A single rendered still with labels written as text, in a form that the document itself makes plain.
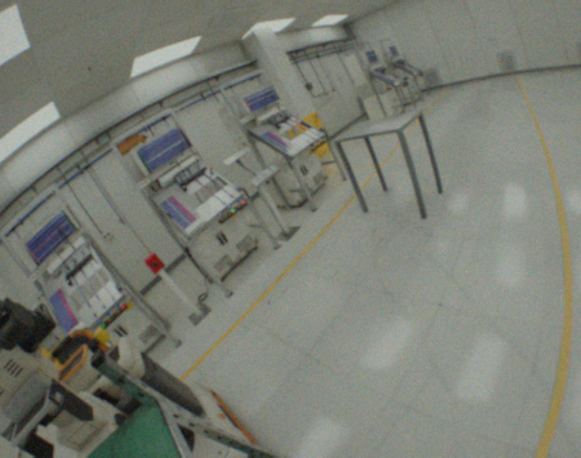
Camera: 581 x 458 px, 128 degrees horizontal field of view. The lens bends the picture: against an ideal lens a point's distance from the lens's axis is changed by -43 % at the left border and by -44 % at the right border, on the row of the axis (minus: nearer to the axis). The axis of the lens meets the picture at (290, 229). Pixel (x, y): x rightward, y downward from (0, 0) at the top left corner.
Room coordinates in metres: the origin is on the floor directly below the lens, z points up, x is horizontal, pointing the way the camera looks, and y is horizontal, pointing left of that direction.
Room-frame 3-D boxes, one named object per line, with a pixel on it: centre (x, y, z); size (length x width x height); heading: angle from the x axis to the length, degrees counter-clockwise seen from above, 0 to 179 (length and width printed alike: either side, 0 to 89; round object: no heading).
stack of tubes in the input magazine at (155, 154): (2.72, 0.74, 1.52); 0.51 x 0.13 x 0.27; 121
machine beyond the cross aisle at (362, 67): (5.38, -3.42, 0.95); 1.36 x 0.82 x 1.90; 31
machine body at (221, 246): (2.79, 0.85, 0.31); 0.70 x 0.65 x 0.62; 121
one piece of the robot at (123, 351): (0.61, 1.11, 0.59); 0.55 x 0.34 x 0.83; 121
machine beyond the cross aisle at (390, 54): (6.12, -4.67, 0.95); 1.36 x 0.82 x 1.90; 31
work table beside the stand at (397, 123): (1.94, -1.08, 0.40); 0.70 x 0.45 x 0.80; 24
